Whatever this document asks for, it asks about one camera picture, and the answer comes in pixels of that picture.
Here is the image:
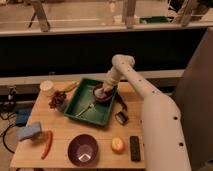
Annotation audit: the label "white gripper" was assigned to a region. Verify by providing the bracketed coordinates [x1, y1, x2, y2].
[103, 72, 119, 92]

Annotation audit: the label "white towel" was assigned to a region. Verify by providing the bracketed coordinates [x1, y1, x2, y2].
[94, 88, 107, 99]

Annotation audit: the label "red bowl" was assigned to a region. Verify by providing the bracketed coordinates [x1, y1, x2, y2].
[92, 84, 116, 103]

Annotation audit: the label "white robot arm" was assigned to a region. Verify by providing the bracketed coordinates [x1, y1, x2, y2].
[104, 54, 192, 171]

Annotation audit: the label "purple bowl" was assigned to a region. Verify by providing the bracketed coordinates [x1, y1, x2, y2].
[67, 134, 99, 166]

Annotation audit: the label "black wrist watch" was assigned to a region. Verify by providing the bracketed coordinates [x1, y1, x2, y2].
[115, 94, 129, 125]

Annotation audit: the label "yellow banana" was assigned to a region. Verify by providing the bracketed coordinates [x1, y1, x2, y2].
[62, 81, 78, 93]

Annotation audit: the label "green plastic tray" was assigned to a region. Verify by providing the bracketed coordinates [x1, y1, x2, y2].
[64, 78, 117, 127]

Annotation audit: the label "dark red grapes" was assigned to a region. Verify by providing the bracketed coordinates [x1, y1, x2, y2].
[49, 91, 66, 109]

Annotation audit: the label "black remote control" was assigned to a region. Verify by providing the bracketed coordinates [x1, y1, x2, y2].
[130, 136, 141, 162]

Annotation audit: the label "orange apple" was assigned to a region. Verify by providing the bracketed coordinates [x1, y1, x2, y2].
[111, 137, 125, 154]

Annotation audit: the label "white cup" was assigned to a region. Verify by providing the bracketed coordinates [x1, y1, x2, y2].
[40, 80, 54, 97]

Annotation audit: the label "blue box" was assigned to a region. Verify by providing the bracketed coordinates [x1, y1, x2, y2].
[15, 108, 31, 126]

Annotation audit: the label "red chili pepper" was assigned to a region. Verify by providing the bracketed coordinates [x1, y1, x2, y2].
[41, 130, 53, 160]

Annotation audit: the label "blue sponge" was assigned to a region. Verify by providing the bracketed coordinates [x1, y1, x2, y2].
[18, 122, 42, 141]

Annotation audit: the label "black cable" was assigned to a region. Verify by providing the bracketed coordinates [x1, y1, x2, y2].
[1, 123, 18, 154]

